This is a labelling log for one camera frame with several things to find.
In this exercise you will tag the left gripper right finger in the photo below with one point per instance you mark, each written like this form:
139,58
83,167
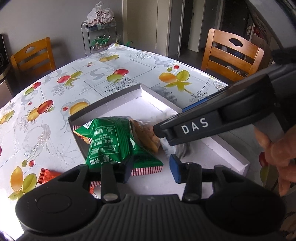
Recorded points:
178,169

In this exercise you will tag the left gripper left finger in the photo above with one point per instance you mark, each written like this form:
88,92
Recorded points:
126,168

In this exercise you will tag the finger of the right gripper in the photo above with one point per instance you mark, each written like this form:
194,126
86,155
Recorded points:
239,104
195,104

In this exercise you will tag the clear sunflower seed packet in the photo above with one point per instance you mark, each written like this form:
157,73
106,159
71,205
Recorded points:
179,150

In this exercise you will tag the green snack bag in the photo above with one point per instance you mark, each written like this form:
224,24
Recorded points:
111,140

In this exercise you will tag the orange peanut snack bag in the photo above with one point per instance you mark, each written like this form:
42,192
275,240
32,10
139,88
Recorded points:
144,134

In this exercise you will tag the person right hand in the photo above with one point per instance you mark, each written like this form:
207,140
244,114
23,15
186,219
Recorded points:
280,154

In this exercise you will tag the wooden chair at right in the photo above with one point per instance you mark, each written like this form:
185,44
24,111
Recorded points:
227,64

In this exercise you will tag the wooden chair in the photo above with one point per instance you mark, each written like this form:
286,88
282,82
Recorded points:
34,60
227,64

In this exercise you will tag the long orange stick packet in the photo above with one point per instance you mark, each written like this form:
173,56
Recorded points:
47,175

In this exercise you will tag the fruit pattern tablecloth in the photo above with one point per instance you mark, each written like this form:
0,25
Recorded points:
87,204

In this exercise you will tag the green candies on cart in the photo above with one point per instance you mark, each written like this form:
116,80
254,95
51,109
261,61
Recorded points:
100,41

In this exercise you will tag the metal rolling cart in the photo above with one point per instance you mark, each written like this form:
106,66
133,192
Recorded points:
89,33

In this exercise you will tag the white plastic bag on cart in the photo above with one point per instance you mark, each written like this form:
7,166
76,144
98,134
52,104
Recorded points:
100,15

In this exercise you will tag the wooden chair at back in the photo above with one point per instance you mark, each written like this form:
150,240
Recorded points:
34,60

